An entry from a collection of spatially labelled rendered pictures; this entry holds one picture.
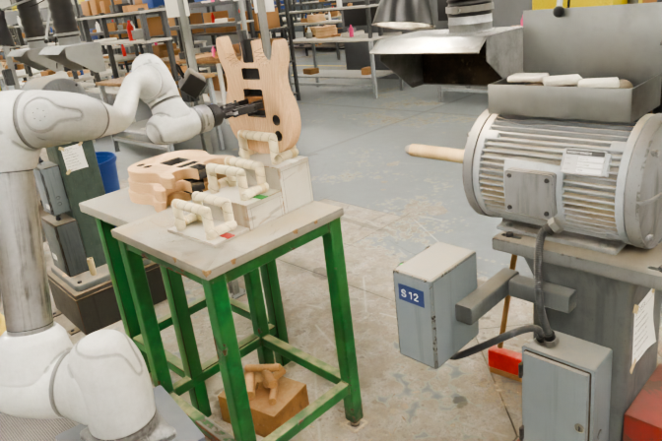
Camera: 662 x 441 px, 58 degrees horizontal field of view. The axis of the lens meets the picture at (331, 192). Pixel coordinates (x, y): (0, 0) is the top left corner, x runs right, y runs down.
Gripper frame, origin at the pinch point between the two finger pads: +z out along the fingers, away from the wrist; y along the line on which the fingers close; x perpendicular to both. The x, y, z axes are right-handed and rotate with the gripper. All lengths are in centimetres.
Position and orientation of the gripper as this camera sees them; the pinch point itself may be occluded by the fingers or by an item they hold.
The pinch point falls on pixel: (253, 103)
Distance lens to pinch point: 211.8
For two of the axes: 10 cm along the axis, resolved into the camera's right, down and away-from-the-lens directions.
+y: 7.4, 1.4, -6.6
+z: 6.7, -3.2, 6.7
